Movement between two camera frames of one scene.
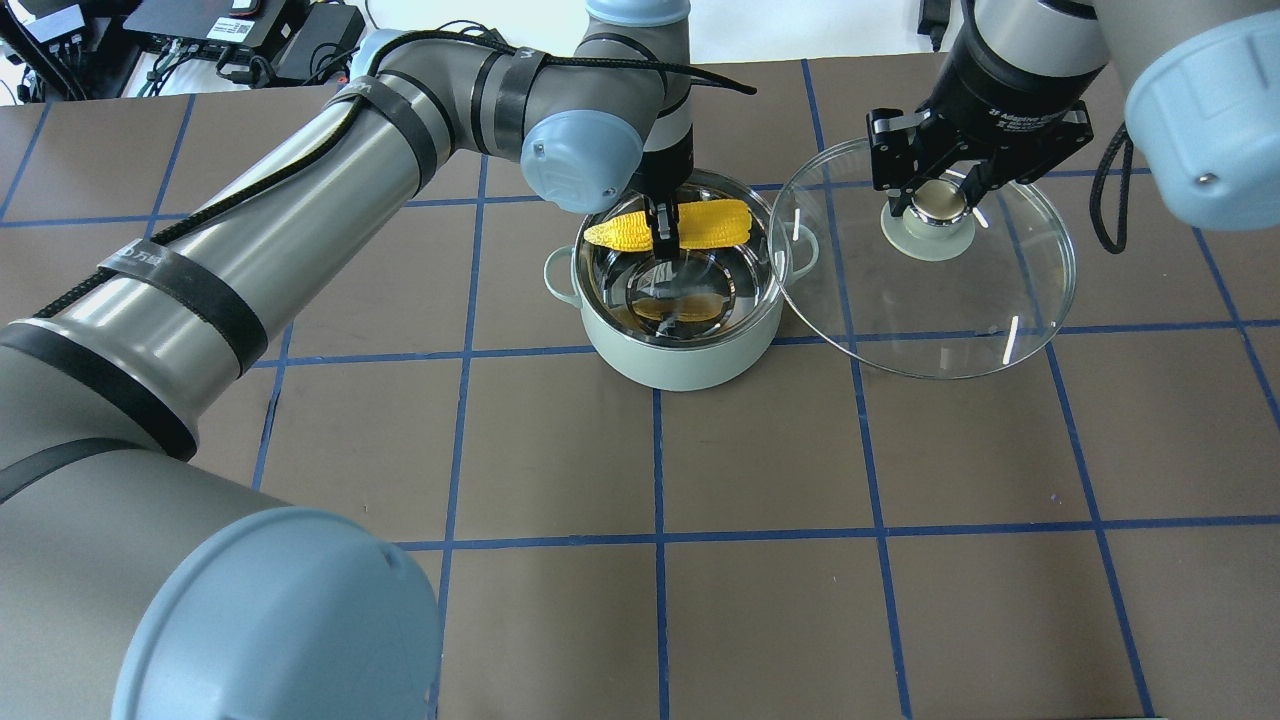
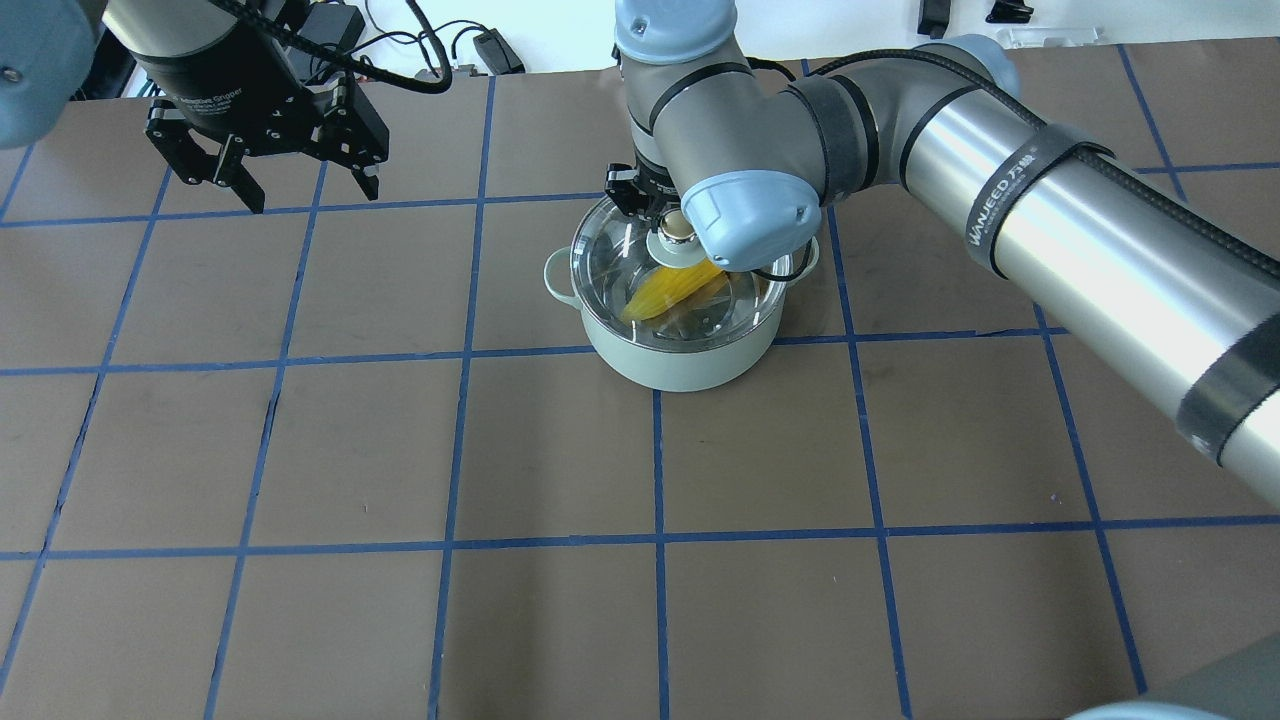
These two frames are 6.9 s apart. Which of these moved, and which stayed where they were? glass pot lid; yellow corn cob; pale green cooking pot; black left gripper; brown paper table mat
Moved: yellow corn cob; glass pot lid; black left gripper
Stayed: pale green cooking pot; brown paper table mat
